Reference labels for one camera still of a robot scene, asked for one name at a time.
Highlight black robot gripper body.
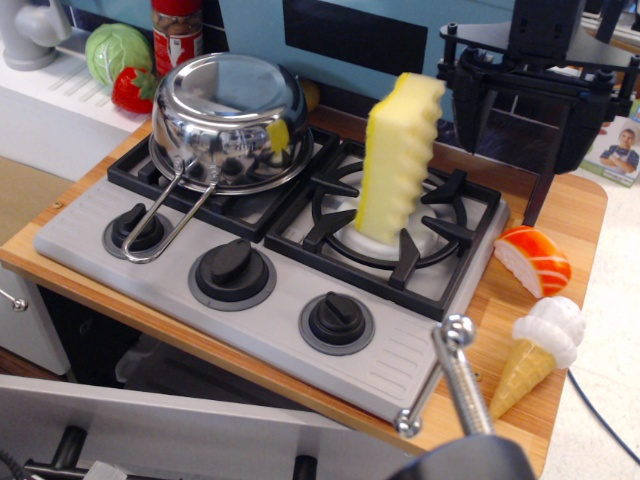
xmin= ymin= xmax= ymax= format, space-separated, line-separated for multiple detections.
xmin=438 ymin=1 xmax=639 ymax=174

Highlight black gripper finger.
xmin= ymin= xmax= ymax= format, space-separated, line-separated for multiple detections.
xmin=523 ymin=130 xmax=561 ymax=226

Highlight yellow wavy sponge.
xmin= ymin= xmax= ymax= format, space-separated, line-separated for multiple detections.
xmin=354 ymin=73 xmax=446 ymax=245

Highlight yellow toy fruit behind pot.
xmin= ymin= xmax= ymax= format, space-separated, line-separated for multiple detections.
xmin=299 ymin=79 xmax=320 ymax=112

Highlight upside-down steel pot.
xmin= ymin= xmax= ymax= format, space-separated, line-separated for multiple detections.
xmin=122 ymin=52 xmax=309 ymax=264

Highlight picture card with boy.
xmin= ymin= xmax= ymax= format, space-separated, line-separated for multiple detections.
xmin=580 ymin=117 xmax=639 ymax=188

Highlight toy salmon sushi piece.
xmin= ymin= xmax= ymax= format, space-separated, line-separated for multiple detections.
xmin=494 ymin=226 xmax=572 ymax=299

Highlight wooden toy kitchen counter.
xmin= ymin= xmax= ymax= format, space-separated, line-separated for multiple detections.
xmin=0 ymin=103 xmax=609 ymax=477

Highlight black right burner grate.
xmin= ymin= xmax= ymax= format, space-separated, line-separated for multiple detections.
xmin=264 ymin=140 xmax=509 ymax=320

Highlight black burner grate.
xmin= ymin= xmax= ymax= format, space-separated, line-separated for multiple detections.
xmin=107 ymin=128 xmax=339 ymax=242
xmin=264 ymin=140 xmax=509 ymax=320

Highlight toy ice cream cone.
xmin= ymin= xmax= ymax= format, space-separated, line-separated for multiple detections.
xmin=489 ymin=296 xmax=586 ymax=420

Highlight grey toy stove top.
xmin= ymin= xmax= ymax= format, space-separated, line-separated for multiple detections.
xmin=32 ymin=124 xmax=512 ymax=424

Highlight black right stove knob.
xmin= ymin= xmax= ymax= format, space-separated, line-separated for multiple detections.
xmin=299 ymin=292 xmax=375 ymax=356

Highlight black stove knob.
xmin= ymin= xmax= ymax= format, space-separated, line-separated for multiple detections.
xmin=299 ymin=292 xmax=375 ymax=356
xmin=102 ymin=203 xmax=171 ymax=259
xmin=188 ymin=239 xmax=277 ymax=312

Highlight black left burner grate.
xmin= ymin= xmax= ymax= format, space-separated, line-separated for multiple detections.
xmin=107 ymin=128 xmax=339 ymax=242

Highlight black middle stove knob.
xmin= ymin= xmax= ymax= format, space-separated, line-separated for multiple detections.
xmin=188 ymin=239 xmax=277 ymax=312

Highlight red nut jar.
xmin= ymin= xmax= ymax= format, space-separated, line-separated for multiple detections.
xmin=151 ymin=0 xmax=203 ymax=77

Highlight black left stove knob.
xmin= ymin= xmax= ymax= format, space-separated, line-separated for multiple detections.
xmin=102 ymin=203 xmax=171 ymax=259

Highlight toy red strawberry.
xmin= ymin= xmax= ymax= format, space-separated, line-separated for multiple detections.
xmin=111 ymin=67 xmax=157 ymax=114

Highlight toy green cabbage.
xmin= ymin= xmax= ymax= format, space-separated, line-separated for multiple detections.
xmin=85 ymin=23 xmax=153 ymax=86

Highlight white toy sink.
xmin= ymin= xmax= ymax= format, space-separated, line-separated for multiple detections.
xmin=1 ymin=28 xmax=148 ymax=181

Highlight grey toy faucet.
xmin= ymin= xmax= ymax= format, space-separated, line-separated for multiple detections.
xmin=1 ymin=0 xmax=72 ymax=71

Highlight small chrome cabinet knob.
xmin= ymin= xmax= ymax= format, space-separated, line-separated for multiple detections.
xmin=0 ymin=290 xmax=29 ymax=313

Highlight grey oven door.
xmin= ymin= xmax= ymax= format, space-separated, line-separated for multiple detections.
xmin=1 ymin=375 xmax=412 ymax=479

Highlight blue cable on floor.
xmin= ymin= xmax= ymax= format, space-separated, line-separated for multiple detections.
xmin=566 ymin=368 xmax=640 ymax=465

